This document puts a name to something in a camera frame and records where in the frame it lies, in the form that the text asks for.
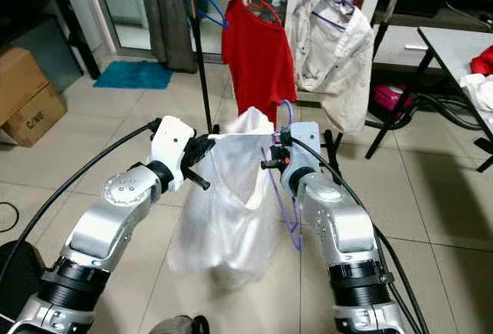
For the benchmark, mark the white t-shirt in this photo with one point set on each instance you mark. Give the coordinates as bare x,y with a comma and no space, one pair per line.
223,218

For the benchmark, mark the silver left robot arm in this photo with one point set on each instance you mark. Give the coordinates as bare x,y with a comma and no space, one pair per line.
115,218

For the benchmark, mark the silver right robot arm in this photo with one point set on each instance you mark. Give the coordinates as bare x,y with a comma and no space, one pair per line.
343,226

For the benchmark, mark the bright blue hanger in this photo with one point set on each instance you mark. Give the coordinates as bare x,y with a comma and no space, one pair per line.
219,20

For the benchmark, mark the red shirt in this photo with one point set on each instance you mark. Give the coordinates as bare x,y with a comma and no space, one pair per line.
258,65

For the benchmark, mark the teal floor mat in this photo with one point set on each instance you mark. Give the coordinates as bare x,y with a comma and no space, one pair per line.
132,75

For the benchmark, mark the white denim jacket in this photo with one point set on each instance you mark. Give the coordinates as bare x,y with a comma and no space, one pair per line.
335,65

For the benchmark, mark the pink box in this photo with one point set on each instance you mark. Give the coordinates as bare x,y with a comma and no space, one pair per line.
393,97

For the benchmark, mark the grey curtain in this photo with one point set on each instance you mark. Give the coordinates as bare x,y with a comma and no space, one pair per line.
166,18

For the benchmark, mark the robot left leg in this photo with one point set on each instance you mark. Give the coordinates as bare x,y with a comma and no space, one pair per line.
177,325

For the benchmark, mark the large plain cardboard box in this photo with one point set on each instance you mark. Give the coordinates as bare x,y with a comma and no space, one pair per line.
19,80

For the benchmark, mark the white cloth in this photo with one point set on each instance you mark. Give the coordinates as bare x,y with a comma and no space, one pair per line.
479,91

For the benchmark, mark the black bag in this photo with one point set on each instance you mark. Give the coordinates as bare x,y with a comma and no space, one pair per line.
15,295

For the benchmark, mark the red cloth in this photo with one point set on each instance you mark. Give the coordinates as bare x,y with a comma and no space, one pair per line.
484,61

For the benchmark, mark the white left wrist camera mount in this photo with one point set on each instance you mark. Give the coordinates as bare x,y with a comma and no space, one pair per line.
171,143

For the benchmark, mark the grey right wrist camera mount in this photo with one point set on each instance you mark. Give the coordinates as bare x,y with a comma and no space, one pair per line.
304,138

